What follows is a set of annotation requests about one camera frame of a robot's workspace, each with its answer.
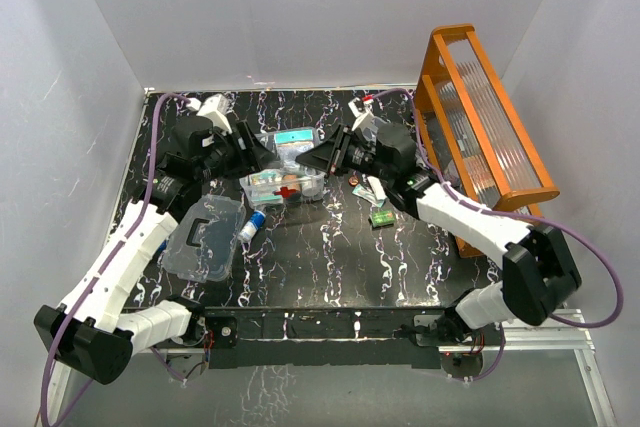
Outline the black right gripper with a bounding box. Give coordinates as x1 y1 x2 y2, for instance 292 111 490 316
297 124 394 183

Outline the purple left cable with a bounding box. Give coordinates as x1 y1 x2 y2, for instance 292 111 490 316
38 91 201 426

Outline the teal topped bead packet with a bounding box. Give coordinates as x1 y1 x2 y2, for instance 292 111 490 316
274 128 315 169

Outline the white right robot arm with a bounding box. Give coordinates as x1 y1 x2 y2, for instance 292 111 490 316
296 123 582 344

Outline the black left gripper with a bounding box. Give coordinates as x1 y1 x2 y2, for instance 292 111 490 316
195 120 275 185

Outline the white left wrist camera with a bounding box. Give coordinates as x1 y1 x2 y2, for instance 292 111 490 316
186 94 231 133

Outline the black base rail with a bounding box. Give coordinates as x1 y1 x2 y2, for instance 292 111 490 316
149 306 506 371

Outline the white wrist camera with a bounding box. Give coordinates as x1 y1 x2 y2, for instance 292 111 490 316
186 94 231 133
349 95 376 132

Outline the clear first aid box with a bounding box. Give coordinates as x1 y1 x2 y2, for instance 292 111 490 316
239 127 325 209

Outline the blue white tube bottle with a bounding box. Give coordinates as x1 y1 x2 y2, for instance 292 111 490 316
238 210 266 244

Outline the green small box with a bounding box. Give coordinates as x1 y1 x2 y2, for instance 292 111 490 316
369 210 396 229

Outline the purple cable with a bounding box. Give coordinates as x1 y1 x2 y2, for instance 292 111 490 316
372 87 625 381
38 91 201 426

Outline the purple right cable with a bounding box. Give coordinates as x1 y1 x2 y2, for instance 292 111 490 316
372 87 625 381

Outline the white teal sachet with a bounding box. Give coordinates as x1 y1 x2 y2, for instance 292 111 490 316
352 177 387 207

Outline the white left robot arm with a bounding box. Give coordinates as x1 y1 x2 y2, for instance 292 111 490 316
34 116 277 385

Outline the clear box lid black handle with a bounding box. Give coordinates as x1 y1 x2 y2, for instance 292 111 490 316
159 195 246 283

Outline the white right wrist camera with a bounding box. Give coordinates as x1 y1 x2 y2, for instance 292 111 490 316
349 95 376 132

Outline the orange wooden rack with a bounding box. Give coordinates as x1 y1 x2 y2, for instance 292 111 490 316
412 23 560 258

